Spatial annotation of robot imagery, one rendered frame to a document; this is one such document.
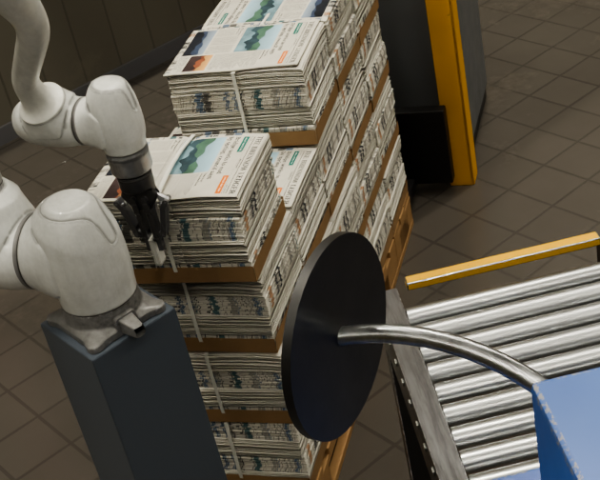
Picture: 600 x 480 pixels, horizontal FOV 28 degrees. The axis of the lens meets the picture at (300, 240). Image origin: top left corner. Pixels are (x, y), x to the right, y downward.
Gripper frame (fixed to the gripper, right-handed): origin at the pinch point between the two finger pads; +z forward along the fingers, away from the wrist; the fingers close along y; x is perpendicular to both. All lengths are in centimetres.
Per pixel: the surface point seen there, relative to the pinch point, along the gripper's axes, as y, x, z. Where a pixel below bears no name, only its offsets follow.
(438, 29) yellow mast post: -32, -177, 32
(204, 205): -11.5, -4.9, -8.0
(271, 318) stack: -18.4, -9.7, 26.8
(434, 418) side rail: -65, 34, 16
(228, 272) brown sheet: -13.1, -4.2, 9.6
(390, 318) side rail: -51, 4, 16
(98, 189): 15.0, -9.3, -10.4
